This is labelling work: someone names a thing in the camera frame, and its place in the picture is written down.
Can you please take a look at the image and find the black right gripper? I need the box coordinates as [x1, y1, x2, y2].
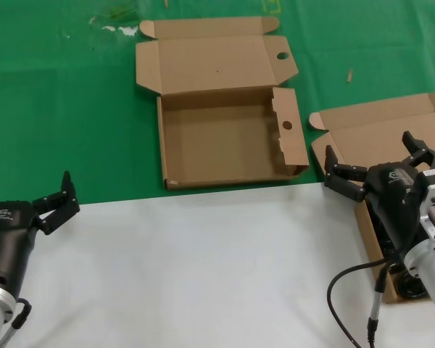
[323, 130, 435, 252]

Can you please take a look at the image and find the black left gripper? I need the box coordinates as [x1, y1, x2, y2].
[0, 170, 81, 296]

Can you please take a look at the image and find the cardboard box with round holes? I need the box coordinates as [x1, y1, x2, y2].
[135, 16, 310, 191]

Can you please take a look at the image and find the green table cloth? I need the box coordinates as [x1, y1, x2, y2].
[0, 0, 435, 210]

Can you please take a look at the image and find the clear plastic wrap scrap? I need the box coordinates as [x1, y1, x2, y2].
[88, 7, 141, 37]

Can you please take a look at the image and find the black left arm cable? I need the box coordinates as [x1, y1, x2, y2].
[0, 297, 33, 348]

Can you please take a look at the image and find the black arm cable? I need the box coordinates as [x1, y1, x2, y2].
[0, 297, 33, 348]
[327, 252, 407, 348]

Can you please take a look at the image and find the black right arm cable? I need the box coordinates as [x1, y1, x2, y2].
[327, 252, 407, 348]

